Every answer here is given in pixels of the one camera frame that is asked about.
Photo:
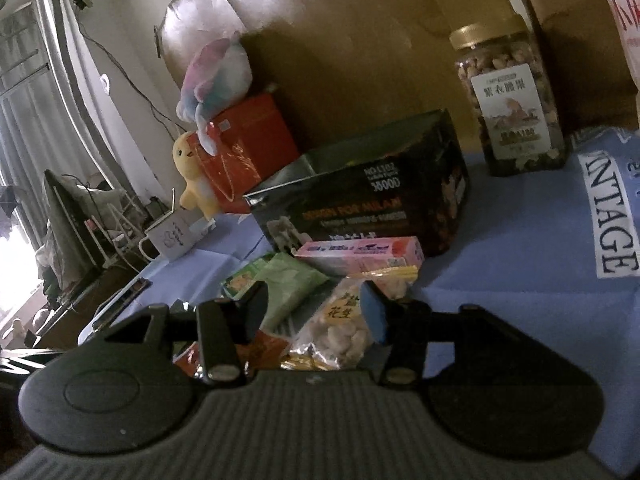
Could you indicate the nut jar with gold lid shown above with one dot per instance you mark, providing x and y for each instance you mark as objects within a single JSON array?
[{"x": 505, "y": 110}]

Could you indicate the cluttered wooden side table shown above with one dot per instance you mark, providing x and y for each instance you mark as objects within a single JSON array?
[{"x": 75, "y": 310}]

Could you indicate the red gift bag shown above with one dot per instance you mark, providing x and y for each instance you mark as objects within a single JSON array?
[{"x": 255, "y": 140}]

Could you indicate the brown cardboard sheet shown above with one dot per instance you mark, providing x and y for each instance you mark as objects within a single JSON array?
[{"x": 200, "y": 10}]

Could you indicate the blue printed bedsheet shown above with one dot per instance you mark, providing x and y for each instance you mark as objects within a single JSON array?
[{"x": 500, "y": 260}]

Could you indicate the rounded wooden board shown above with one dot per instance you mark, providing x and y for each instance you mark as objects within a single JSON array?
[{"x": 575, "y": 70}]

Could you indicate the pastel plush toy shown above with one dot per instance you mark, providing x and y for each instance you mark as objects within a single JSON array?
[{"x": 220, "y": 75}]

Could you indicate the yellow duck plush toy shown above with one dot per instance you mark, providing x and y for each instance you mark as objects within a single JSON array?
[{"x": 192, "y": 170}]

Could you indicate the pale green snack packet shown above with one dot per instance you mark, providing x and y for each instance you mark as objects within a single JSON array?
[{"x": 292, "y": 280}]

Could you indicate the grey curtain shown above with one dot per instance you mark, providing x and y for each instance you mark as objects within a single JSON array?
[{"x": 30, "y": 125}]

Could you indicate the green orange snack packet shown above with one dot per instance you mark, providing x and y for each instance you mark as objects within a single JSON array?
[{"x": 240, "y": 282}]

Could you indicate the pink snack bag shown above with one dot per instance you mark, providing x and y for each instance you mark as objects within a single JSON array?
[{"x": 620, "y": 5}]

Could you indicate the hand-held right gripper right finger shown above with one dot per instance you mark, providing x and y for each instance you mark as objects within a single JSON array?
[{"x": 373, "y": 310}]

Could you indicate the white enamel mug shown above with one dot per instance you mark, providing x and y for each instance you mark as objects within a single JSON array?
[{"x": 172, "y": 237}]

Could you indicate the clear gold-edged peanut packet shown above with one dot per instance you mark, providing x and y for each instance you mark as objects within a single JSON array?
[{"x": 335, "y": 335}]

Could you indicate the pink rectangular snack box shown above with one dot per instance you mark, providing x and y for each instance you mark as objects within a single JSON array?
[{"x": 360, "y": 255}]

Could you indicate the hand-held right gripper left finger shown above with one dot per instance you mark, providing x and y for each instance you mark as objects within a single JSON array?
[{"x": 256, "y": 310}]

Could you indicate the black printed cardboard box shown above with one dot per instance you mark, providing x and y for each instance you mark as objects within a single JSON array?
[{"x": 360, "y": 200}]

